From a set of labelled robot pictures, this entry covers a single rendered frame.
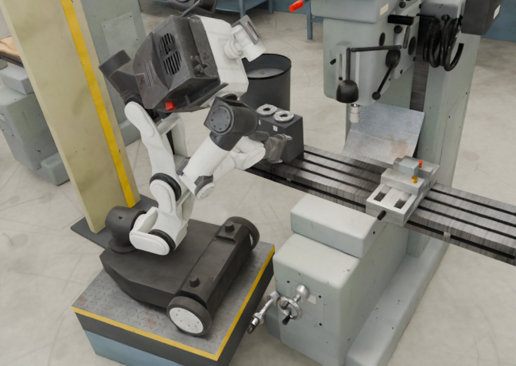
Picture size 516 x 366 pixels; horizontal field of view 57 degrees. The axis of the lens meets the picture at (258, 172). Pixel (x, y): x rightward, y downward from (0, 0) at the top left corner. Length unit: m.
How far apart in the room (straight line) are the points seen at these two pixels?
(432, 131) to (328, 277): 0.82
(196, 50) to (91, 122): 1.74
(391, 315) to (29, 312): 2.04
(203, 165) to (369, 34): 0.69
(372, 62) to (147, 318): 1.48
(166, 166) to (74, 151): 1.29
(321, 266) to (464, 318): 1.08
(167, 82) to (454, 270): 2.10
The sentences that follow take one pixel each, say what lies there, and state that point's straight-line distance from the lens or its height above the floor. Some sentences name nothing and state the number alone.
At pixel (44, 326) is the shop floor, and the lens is 3.05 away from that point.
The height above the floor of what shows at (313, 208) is 0.85.
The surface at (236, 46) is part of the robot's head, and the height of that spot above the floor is 1.61.
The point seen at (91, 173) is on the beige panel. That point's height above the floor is 0.47.
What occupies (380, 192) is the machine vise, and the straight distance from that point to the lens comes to 1.85.
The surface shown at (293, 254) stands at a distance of 1.98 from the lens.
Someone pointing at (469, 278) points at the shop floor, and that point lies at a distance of 2.98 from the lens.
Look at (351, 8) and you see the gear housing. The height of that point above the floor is 1.67.
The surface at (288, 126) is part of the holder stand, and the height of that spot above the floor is 1.11.
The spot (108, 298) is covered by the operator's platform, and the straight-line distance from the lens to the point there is 2.45.
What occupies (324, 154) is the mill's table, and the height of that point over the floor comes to 0.93.
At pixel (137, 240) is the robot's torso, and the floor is 0.70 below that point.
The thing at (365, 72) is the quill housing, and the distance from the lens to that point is 1.69.
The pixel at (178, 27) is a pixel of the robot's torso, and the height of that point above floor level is 1.71.
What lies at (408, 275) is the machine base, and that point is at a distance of 2.64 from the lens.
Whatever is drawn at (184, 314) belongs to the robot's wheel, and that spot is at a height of 0.52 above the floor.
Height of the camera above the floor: 2.15
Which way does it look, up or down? 36 degrees down
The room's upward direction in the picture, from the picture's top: 6 degrees counter-clockwise
